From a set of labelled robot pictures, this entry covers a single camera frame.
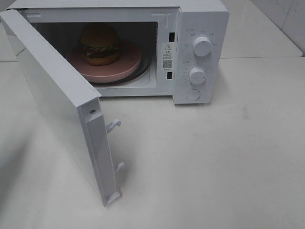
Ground pink round plate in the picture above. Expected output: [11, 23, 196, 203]
[67, 41, 141, 83]

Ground white microwave oven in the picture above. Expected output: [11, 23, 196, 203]
[6, 0, 229, 104]

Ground lower white timer knob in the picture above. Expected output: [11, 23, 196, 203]
[189, 67, 206, 85]

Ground round white door button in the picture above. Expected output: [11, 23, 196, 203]
[186, 89, 201, 101]

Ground white warning label sticker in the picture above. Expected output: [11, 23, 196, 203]
[161, 42, 176, 70]

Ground white microwave door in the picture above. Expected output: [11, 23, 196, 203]
[0, 10, 124, 206]

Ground upper white power knob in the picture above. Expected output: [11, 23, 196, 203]
[192, 34, 213, 57]

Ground burger with lettuce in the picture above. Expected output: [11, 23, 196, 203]
[79, 22, 121, 66]

